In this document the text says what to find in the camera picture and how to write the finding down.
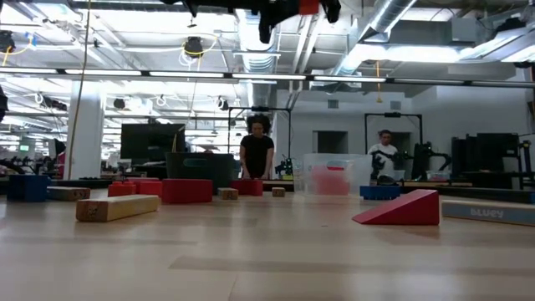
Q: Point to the person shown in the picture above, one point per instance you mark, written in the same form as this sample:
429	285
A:
256	150
382	156

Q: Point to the black table frame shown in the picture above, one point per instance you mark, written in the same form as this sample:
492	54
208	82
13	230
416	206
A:
493	194

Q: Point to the smooth blue block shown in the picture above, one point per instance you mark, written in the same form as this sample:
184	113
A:
27	188

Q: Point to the white pillar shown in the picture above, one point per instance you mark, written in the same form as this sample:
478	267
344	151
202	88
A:
85	134

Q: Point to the black monitor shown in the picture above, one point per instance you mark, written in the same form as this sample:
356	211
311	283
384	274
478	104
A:
152	142

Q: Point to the black background robot arm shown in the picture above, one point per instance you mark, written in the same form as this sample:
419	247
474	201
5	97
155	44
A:
422	161

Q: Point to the red wedge block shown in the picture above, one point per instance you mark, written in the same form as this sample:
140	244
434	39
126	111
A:
407	211

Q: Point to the large orange toy brick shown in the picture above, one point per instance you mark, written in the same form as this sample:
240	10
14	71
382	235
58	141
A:
150	189

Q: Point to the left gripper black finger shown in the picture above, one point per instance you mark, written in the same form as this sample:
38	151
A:
330	8
271	18

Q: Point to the black equipment rack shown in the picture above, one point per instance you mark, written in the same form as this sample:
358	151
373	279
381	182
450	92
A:
485	152

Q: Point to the long ceiling light strip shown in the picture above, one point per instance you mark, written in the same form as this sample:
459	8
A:
267	76

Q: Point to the black stand frame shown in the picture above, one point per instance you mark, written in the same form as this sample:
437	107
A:
393	114
259	108

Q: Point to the wooden block with blue print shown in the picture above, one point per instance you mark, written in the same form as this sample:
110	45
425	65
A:
489	213

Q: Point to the blue toy brick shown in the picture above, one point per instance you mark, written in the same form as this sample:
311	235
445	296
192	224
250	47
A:
379	192

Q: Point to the small red block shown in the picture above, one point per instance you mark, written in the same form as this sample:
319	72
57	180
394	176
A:
308	6

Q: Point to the plain wooden block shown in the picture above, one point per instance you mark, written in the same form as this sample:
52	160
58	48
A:
278	192
117	207
227	193
68	193

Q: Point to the red arch block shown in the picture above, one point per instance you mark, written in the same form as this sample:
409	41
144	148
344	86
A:
247	187

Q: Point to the red rectangular block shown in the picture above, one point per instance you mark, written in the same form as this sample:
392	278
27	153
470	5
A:
187	191

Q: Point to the silver ventilation duct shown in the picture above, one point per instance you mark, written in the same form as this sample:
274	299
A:
376	21
255	42

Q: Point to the teal plastic bin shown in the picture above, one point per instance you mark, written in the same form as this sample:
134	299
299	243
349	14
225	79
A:
217	167

